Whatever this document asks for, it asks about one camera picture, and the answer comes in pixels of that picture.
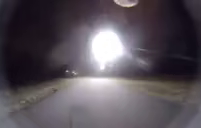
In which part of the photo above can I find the bright street lamp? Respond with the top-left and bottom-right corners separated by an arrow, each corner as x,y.
91,30 -> 125,71

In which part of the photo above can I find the vehicle with headlights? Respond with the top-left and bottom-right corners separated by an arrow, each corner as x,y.
61,66 -> 80,78

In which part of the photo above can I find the grey asphalt path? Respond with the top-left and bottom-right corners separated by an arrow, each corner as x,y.
19,77 -> 189,128

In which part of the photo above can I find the grass verge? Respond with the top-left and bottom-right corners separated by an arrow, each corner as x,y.
4,78 -> 76,113
121,78 -> 201,105

